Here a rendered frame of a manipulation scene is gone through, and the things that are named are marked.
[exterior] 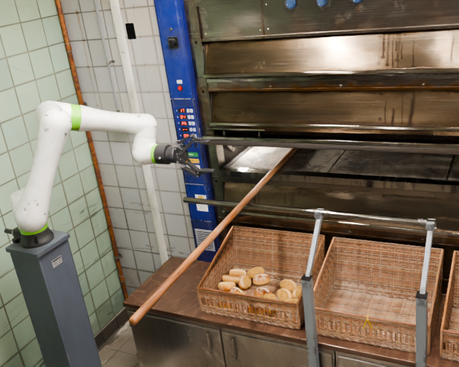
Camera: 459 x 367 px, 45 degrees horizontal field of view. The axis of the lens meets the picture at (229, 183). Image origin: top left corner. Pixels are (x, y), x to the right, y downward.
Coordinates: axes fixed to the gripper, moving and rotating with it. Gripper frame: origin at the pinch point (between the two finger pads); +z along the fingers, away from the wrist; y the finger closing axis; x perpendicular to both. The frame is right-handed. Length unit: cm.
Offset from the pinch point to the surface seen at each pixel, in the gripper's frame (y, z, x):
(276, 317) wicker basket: 86, 21, -6
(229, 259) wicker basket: 80, -22, -42
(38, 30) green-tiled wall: -54, -118, -37
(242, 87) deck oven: -16, -7, -56
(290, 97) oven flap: -11, 18, -57
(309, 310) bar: 69, 42, 5
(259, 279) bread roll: 85, -1, -35
